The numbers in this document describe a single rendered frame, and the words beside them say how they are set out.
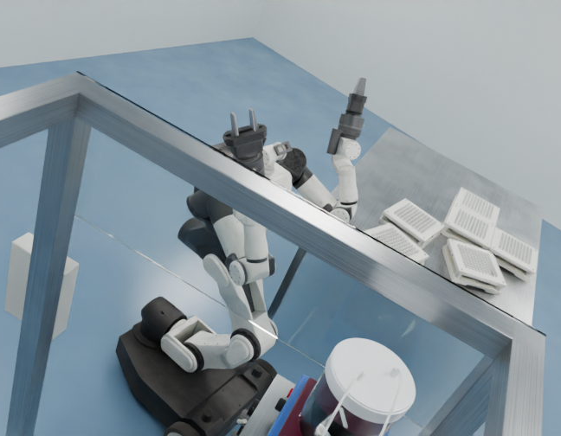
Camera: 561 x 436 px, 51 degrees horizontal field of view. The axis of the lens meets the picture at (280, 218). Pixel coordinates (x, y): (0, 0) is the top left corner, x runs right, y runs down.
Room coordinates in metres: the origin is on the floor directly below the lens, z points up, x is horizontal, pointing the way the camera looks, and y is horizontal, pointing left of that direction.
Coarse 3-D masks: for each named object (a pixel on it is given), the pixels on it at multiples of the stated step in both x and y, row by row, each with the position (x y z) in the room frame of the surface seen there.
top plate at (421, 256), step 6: (372, 228) 2.28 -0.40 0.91; (378, 228) 2.30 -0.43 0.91; (384, 228) 2.32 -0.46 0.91; (396, 228) 2.36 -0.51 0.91; (402, 234) 2.33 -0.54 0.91; (408, 240) 2.31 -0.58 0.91; (408, 246) 2.26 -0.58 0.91; (414, 246) 2.28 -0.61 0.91; (420, 252) 2.26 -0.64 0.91; (414, 258) 2.19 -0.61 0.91; (420, 258) 2.21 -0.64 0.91; (426, 258) 2.24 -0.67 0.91
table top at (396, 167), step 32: (384, 160) 3.18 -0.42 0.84; (416, 160) 3.37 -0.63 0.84; (448, 160) 3.58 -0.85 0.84; (384, 192) 2.80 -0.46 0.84; (416, 192) 2.96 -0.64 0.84; (448, 192) 3.13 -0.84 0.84; (480, 192) 3.32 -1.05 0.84; (512, 192) 3.52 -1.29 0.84; (352, 224) 2.36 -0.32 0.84; (512, 224) 3.08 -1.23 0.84; (512, 288) 2.41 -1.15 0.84
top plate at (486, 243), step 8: (456, 208) 2.82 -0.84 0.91; (448, 216) 2.70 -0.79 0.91; (448, 224) 2.62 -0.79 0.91; (456, 224) 2.65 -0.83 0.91; (464, 232) 2.61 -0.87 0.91; (472, 232) 2.64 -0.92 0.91; (488, 232) 2.72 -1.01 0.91; (472, 240) 2.59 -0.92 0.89; (480, 240) 2.60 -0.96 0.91; (488, 240) 2.63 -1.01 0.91
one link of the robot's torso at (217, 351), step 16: (192, 336) 1.80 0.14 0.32; (208, 336) 1.79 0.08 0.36; (224, 336) 1.77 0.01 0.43; (240, 336) 1.62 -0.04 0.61; (192, 352) 1.70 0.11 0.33; (208, 352) 1.70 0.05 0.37; (224, 352) 1.63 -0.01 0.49; (240, 352) 1.60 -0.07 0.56; (208, 368) 1.69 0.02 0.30; (224, 368) 1.66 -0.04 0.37
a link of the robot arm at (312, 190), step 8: (312, 176) 1.97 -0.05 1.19; (304, 184) 1.94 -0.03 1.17; (312, 184) 1.95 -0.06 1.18; (320, 184) 1.98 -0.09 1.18; (304, 192) 1.94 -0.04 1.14; (312, 192) 1.94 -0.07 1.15; (320, 192) 1.95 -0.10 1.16; (328, 192) 1.98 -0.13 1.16; (312, 200) 1.93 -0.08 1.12; (320, 200) 1.93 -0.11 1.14; (328, 200) 1.94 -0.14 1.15; (336, 200) 1.98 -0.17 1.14; (328, 208) 1.91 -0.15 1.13; (336, 208) 1.91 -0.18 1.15; (344, 216) 1.90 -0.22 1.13
